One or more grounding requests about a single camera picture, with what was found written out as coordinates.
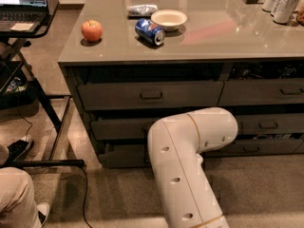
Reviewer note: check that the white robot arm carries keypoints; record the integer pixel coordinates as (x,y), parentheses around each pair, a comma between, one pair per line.
(174,146)

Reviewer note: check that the white bowl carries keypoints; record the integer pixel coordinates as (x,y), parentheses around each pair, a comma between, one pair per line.
(169,19)

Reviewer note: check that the black laptop stand cart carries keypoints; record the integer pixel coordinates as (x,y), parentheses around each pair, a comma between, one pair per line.
(54,105)

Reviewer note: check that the black sneaker far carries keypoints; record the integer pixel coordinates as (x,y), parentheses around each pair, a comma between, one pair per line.
(19,147)

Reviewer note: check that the black sneaker near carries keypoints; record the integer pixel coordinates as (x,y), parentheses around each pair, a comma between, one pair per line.
(43,212)

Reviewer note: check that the open laptop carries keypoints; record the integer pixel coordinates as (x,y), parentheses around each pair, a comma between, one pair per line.
(22,15)

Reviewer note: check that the grey drawer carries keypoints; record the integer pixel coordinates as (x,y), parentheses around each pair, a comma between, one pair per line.
(262,92)
(123,96)
(121,129)
(258,147)
(270,124)
(124,156)

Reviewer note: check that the black sneaker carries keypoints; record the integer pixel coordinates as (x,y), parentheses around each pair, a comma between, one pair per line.
(43,212)
(19,147)

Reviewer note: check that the grey counter cabinet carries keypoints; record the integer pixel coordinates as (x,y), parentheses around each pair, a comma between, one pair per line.
(222,40)

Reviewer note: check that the person leg beige trousers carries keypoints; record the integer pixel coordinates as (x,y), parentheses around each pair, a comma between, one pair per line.
(18,208)

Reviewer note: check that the blue pepsi can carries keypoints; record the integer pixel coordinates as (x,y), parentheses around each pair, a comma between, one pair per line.
(150,32)

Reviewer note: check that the brown item counter edge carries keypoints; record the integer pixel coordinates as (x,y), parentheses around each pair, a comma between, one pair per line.
(300,16)

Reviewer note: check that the red apple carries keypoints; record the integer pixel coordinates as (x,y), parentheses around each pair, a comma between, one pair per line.
(91,30)

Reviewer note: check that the white can front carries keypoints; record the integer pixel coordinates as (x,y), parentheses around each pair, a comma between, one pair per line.
(284,11)

